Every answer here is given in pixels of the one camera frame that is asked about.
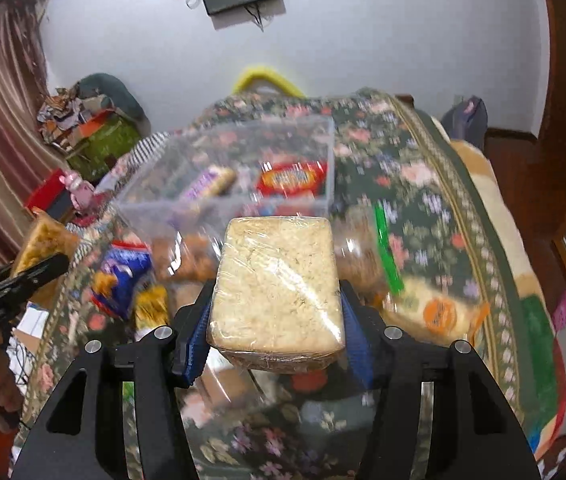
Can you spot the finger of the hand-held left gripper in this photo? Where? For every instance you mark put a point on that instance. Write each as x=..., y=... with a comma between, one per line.
x=10, y=285

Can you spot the yellow snack packet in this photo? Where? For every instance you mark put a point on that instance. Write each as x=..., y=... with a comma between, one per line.
x=152, y=307

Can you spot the clear bag with green zipper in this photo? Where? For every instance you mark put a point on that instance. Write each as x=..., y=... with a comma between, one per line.
x=368, y=255

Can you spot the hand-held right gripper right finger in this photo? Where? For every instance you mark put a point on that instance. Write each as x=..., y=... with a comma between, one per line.
x=359, y=340

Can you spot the beige rice cake block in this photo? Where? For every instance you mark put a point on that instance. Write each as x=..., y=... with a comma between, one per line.
x=277, y=290

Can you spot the yellow plastic hanger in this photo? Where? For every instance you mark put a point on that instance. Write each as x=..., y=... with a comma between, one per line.
x=265, y=80

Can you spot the orange label snack packet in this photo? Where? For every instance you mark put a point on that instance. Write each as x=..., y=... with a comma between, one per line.
x=435, y=310

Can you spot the red biscuit packet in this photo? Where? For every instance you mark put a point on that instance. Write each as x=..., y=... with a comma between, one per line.
x=290, y=178

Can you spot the dark backpack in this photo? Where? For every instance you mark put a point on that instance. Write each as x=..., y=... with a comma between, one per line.
x=464, y=117

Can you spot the blue snack packet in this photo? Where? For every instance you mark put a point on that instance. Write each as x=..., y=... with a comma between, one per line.
x=122, y=277

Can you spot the clear bag of brown snacks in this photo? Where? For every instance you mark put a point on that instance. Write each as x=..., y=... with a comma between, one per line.
x=190, y=255

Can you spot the pink toy figure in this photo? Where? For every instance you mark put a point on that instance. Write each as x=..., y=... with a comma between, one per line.
x=79, y=192

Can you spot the clear bag of yellow crackers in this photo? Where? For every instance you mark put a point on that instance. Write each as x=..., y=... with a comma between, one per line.
x=43, y=252

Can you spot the clear plastic container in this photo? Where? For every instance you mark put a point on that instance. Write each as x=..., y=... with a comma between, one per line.
x=233, y=180

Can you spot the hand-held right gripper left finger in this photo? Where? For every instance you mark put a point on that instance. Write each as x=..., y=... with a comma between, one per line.
x=194, y=341

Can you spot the purple candy bar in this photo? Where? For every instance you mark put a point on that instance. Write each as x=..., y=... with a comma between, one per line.
x=208, y=182

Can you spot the green box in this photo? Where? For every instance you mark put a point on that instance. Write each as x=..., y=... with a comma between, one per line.
x=103, y=142

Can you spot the pile of clothes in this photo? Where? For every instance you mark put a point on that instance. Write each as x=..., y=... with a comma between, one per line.
x=85, y=105

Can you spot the red box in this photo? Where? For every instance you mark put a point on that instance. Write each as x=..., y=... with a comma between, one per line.
x=50, y=192

